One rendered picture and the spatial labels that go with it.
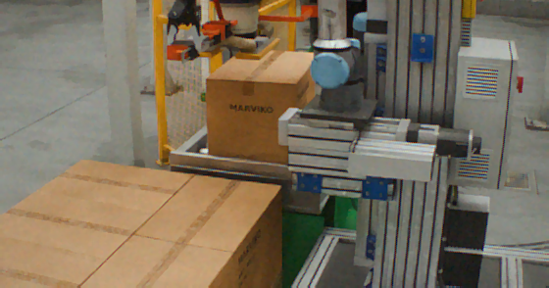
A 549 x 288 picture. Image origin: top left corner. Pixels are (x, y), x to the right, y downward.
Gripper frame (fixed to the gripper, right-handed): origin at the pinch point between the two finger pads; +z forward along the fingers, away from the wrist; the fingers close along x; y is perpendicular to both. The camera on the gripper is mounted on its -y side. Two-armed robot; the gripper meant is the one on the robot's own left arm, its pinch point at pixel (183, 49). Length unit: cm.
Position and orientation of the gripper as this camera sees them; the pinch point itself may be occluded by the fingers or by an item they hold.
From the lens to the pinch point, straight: 221.3
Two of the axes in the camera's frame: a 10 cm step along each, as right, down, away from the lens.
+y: 2.5, -3.3, 9.1
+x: -9.7, -0.8, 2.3
